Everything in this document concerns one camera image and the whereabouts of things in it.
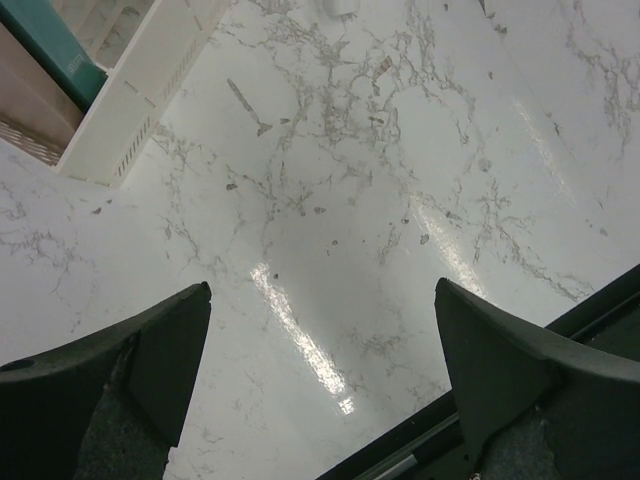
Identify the white clothes rack foot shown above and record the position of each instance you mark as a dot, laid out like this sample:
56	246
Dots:
336	8

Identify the white plastic file organizer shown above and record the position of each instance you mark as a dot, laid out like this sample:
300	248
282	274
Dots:
145	48

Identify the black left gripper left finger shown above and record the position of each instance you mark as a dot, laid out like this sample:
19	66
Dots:
110	405

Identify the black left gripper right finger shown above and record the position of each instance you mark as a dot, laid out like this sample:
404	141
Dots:
533	404

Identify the brown cardboard folder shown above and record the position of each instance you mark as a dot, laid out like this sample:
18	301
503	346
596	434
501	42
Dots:
32	100

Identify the teal folder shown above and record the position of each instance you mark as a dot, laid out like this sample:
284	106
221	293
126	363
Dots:
43	33

